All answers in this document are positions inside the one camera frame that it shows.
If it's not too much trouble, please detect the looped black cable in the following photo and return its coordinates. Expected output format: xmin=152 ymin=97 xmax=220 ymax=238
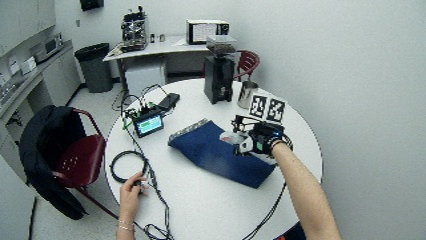
xmin=111 ymin=83 xmax=170 ymax=113

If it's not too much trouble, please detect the coiled black cable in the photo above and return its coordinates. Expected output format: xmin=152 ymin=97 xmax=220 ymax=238
xmin=108 ymin=150 xmax=150 ymax=184

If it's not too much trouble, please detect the red chair with slotted back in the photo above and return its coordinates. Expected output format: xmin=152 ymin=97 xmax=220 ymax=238
xmin=233 ymin=49 xmax=261 ymax=83

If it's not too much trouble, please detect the white wall cupboard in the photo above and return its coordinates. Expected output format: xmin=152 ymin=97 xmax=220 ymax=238
xmin=0 ymin=0 xmax=57 ymax=58

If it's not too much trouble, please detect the black power bank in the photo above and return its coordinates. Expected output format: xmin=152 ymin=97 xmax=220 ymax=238
xmin=157 ymin=92 xmax=181 ymax=112

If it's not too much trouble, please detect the small monitor with green frame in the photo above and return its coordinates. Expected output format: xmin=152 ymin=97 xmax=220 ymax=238
xmin=123 ymin=105 xmax=166 ymax=139

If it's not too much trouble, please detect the thin bracelet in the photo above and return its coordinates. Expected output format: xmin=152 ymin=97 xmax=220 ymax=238
xmin=116 ymin=219 xmax=136 ymax=232

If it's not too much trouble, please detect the black jacket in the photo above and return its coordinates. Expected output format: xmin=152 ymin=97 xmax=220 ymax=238
xmin=17 ymin=105 xmax=89 ymax=221

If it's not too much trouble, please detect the red chair with metal frame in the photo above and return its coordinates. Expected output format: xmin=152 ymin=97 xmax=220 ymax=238
xmin=51 ymin=108 xmax=121 ymax=219

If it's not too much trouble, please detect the white cube with black markers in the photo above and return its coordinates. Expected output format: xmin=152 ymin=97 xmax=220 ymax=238
xmin=246 ymin=93 xmax=288 ymax=124

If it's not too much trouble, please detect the long black cable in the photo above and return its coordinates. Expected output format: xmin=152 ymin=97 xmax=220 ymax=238
xmin=120 ymin=109 xmax=177 ymax=240

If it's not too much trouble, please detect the small white pouch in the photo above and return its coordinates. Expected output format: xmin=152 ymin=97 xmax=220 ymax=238
xmin=218 ymin=131 xmax=244 ymax=145

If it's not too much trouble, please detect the white side table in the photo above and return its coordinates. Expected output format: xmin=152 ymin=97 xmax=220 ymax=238
xmin=101 ymin=35 xmax=214 ymax=91

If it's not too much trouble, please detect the steel milk jug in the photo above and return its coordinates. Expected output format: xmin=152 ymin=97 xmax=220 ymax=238
xmin=236 ymin=80 xmax=260 ymax=110

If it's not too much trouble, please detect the small white box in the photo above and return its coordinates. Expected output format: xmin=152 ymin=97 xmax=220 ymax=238
xmin=20 ymin=56 xmax=39 ymax=75

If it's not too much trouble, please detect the dark grey trash bin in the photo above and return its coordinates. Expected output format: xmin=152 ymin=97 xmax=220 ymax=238
xmin=73 ymin=42 xmax=115 ymax=94

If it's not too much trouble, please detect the black coffee grinder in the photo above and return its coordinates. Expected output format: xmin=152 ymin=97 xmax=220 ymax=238
xmin=202 ymin=34 xmax=238 ymax=105

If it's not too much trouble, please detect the the person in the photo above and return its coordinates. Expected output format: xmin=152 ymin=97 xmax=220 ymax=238
xmin=273 ymin=222 xmax=309 ymax=240

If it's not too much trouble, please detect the dark blue cloth bag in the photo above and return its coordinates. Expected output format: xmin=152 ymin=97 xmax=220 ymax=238
xmin=166 ymin=118 xmax=277 ymax=190

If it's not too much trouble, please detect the white cabinet box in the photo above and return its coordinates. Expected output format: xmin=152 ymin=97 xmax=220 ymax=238
xmin=124 ymin=64 xmax=168 ymax=98

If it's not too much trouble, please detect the steel espresso machine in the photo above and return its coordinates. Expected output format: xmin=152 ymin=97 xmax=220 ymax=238
xmin=120 ymin=5 xmax=149 ymax=53

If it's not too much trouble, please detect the black glove cable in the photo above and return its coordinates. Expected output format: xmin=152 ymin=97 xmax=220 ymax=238
xmin=241 ymin=181 xmax=289 ymax=240

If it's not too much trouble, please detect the white box with black edge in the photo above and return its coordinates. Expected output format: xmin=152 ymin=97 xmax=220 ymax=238
xmin=185 ymin=18 xmax=232 ymax=46

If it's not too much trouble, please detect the black wall-mounted device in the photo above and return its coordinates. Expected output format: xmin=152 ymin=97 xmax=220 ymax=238
xmin=79 ymin=0 xmax=105 ymax=12

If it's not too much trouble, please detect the grey counter with cupboards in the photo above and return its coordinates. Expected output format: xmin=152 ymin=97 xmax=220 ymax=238
xmin=0 ymin=39 xmax=83 ymax=183

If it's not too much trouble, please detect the silver microwave oven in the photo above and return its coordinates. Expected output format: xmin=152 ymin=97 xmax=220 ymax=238
xmin=28 ymin=32 xmax=65 ymax=64

